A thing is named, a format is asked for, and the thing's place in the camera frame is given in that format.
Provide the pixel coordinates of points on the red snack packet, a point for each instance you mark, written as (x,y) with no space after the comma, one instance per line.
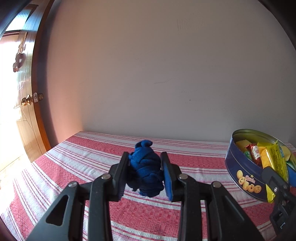
(254,153)

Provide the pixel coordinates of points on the wooden door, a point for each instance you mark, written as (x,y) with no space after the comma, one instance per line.
(23,35)

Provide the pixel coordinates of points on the blue cloth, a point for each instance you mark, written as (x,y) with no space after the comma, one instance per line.
(144,173)

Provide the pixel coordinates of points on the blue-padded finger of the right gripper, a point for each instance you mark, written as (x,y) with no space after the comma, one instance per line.
(292,175)

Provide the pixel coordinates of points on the red white striped bedsheet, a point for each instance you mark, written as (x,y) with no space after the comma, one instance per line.
(31,188)

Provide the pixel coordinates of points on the yellow snack packet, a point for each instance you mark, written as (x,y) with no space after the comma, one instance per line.
(289,156)
(272,156)

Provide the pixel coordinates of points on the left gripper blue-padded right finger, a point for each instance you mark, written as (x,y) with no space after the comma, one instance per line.
(226,220)

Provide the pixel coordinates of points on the door latch plate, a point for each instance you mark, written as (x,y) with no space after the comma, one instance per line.
(37,97)

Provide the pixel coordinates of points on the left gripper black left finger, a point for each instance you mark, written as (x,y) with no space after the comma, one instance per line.
(64,218)

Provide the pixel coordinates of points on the red door ornament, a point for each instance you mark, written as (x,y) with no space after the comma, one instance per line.
(19,60)

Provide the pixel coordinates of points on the brass door knob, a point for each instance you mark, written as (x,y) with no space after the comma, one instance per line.
(26,100)

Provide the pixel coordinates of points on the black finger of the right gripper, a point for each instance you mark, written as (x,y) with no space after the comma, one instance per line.
(280,187)

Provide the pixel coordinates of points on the green white tissue pack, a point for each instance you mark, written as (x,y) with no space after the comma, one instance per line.
(248,155)

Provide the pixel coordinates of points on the green scourer sponge back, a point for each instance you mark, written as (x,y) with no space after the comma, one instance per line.
(243,145)

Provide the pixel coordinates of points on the blue round cookie tin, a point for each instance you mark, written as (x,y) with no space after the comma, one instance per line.
(244,172)

